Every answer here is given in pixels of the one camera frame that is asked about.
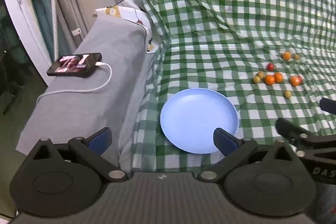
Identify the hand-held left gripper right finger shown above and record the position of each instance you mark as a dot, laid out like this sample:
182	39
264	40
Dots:
223	141

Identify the white ribbed pole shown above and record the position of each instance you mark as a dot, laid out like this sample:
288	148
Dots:
54	27

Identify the small yellow-green plum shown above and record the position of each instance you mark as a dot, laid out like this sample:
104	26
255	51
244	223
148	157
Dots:
256	80
296	56
288	94
260	74

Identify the green white checked cloth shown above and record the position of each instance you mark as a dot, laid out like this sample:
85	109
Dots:
210	29

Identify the white door frame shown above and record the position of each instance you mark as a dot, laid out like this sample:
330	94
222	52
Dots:
15	3

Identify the black smartphone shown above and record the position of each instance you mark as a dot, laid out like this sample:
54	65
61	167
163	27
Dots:
74	66

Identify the white printed cloth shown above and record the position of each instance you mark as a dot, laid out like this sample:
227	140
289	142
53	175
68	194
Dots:
128	14

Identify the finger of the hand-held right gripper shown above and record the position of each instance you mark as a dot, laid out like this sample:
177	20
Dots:
290	129
328	106

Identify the light blue plate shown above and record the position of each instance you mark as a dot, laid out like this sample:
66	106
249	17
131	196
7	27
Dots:
194	119

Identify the small orange tangerine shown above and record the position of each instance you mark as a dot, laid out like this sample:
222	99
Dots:
294	81
286	55
278	77
269	80

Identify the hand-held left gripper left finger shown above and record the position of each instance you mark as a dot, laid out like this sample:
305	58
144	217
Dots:
100	139

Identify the small red cherry tomato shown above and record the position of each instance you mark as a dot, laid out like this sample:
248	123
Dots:
270	66

